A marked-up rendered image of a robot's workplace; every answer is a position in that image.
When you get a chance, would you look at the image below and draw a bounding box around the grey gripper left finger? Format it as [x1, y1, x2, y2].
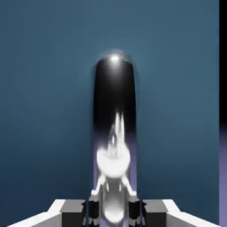
[7, 199, 88, 227]

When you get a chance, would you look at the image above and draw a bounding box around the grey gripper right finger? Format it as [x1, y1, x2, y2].
[141, 199, 220, 227]

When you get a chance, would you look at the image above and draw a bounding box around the blue painted cabinet door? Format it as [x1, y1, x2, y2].
[0, 0, 220, 227]

